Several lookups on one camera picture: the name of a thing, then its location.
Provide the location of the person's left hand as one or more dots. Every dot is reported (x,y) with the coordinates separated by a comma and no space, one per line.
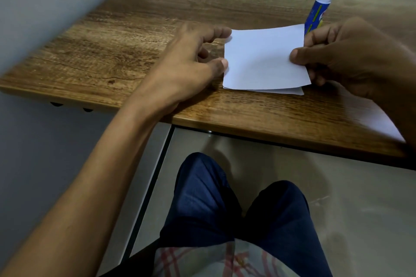
(177,69)

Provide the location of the person's right hand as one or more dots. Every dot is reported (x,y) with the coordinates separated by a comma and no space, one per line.
(351,52)

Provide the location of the person's left thumb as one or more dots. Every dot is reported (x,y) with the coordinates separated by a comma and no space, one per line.
(214,68)

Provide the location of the person's right thumb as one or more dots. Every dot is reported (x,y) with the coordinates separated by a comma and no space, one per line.
(308,55)

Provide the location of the person's left middle finger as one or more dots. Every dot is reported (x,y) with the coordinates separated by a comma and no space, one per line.
(203,52)

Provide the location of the person's right forearm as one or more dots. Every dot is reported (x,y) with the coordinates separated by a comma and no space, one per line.
(401,91)

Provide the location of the person's left forearm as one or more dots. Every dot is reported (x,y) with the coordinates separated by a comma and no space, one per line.
(91,189)

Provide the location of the blue glue bottle white cap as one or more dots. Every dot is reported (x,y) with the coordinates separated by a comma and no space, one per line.
(320,4)

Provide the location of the white paper sheet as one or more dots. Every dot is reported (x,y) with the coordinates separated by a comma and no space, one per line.
(367,114)

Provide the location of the person's left leg blue trousers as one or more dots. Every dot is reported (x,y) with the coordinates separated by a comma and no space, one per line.
(201,202)

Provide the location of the person's leg blue trousers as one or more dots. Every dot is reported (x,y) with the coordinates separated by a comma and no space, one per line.
(286,221)
(201,202)

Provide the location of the person's right leg blue trousers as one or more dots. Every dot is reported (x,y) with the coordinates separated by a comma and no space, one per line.
(286,221)

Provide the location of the white red plaid shirt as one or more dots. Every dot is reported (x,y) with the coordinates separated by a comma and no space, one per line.
(208,260)

